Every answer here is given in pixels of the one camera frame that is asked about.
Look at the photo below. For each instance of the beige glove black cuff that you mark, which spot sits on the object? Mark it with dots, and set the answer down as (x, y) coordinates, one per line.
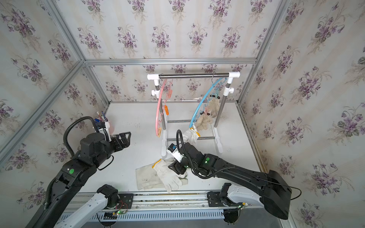
(213, 108)
(204, 121)

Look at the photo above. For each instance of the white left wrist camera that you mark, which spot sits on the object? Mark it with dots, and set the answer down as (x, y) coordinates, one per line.
(107, 129)

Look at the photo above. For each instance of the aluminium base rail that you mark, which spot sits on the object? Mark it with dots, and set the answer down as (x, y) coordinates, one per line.
(226, 204)

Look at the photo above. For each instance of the small circuit board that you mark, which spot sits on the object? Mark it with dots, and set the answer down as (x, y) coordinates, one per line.
(113, 215)

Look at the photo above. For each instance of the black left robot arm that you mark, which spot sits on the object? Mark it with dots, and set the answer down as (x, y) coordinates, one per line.
(95, 149)

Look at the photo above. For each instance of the blue wavy hanger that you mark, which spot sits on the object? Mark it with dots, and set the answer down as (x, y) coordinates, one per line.
(226, 91)

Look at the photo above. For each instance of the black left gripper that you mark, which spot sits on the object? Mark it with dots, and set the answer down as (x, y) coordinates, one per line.
(126, 143)

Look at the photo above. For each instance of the orange plastic clothespin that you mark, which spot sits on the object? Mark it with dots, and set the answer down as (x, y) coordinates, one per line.
(166, 110)

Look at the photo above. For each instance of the white glove yellow cuff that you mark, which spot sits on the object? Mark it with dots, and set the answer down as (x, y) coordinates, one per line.
(191, 136)
(170, 180)

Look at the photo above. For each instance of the pink wavy hanger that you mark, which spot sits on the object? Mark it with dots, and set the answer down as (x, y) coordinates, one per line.
(160, 94)

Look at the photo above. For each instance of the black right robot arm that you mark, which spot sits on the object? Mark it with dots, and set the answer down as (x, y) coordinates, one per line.
(274, 193)

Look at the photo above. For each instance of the salmon plastic clothespin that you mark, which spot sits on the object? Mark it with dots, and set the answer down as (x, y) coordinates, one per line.
(169, 94)

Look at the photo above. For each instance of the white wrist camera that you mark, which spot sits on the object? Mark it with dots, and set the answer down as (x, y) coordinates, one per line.
(107, 129)
(174, 152)

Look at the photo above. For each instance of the white steel drying rack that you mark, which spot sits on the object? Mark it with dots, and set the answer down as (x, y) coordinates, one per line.
(159, 82)

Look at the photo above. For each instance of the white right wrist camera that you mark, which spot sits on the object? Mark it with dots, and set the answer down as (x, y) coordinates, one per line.
(174, 152)

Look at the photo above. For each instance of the blue pens in bucket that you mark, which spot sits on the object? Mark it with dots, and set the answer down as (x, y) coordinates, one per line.
(100, 117)

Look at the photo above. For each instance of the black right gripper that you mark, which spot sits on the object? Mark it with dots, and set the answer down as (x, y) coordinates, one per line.
(176, 166)

